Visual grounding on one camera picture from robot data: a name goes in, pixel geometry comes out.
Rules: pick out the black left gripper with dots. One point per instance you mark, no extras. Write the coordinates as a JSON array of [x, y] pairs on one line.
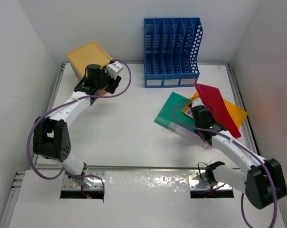
[[104, 73]]

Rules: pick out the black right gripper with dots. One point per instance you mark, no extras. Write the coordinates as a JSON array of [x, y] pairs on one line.
[[210, 115]]

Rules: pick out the red folder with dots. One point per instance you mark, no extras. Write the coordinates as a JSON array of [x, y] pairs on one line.
[[212, 98]]

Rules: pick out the yellow translucent folder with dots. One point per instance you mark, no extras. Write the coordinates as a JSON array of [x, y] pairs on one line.
[[237, 114]]

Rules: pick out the drawer box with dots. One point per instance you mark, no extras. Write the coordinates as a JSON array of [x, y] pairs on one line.
[[90, 53]]

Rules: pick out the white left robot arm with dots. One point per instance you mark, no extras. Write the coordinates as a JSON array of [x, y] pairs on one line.
[[51, 139]]

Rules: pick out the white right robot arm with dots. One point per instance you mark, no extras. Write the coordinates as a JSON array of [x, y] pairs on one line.
[[259, 179]]

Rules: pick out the blue file organizer rack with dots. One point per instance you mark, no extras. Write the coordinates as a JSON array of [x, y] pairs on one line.
[[171, 47]]

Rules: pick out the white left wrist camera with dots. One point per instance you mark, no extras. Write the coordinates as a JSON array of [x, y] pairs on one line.
[[114, 69]]

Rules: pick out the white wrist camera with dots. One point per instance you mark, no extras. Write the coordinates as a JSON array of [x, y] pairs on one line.
[[114, 69], [196, 102]]

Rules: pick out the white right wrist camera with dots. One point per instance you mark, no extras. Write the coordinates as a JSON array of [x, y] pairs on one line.
[[196, 102]]

